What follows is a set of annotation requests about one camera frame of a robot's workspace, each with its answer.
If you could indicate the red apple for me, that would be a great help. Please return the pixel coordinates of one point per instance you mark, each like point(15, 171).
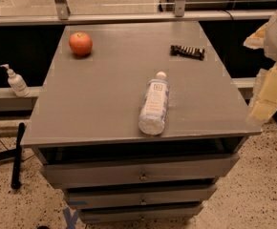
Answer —
point(80, 43)

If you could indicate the bottom grey drawer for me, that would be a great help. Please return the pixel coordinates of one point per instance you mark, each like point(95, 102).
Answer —
point(140, 212)

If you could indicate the white pump dispenser bottle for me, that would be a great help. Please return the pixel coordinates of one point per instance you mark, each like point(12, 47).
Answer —
point(16, 82)

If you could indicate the blue clear plastic bottle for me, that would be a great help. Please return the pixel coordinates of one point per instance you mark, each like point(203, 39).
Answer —
point(151, 120)

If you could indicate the metal window rail frame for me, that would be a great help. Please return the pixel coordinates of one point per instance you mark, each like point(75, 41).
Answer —
point(70, 12)

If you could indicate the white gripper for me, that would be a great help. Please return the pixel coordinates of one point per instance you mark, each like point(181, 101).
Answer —
point(263, 103)

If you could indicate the middle grey drawer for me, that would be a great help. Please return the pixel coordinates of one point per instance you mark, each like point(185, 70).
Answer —
point(148, 196)

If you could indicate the grey drawer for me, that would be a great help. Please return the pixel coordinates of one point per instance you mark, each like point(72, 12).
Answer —
point(148, 196)
point(140, 212)
point(137, 171)

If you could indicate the grey drawer cabinet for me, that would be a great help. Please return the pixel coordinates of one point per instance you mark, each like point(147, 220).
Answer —
point(88, 108)

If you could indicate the black floor stand leg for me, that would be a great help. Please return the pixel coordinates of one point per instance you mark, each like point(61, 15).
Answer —
point(15, 179)

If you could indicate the top grey drawer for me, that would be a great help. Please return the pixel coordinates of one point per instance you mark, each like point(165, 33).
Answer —
point(137, 171)

